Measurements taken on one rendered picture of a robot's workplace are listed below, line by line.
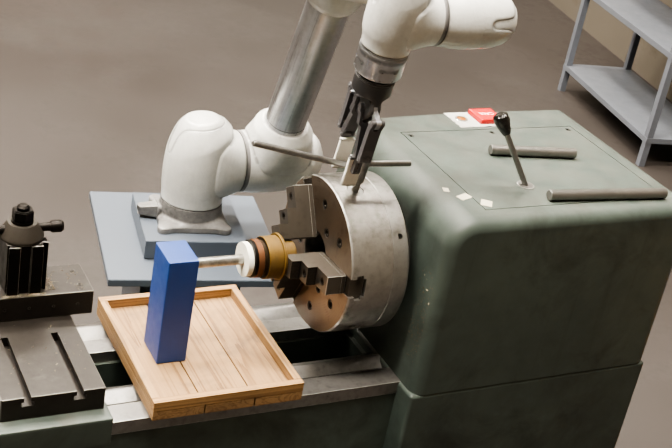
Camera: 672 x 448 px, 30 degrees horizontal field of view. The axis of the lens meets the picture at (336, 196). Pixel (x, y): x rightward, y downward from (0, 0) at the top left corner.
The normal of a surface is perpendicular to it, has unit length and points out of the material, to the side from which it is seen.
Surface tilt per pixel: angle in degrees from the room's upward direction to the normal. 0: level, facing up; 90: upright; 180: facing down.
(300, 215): 56
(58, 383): 0
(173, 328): 90
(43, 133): 0
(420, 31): 100
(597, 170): 0
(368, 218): 37
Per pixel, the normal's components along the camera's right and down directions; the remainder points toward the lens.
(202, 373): 0.17, -0.88
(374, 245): 0.45, -0.13
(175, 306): 0.43, 0.47
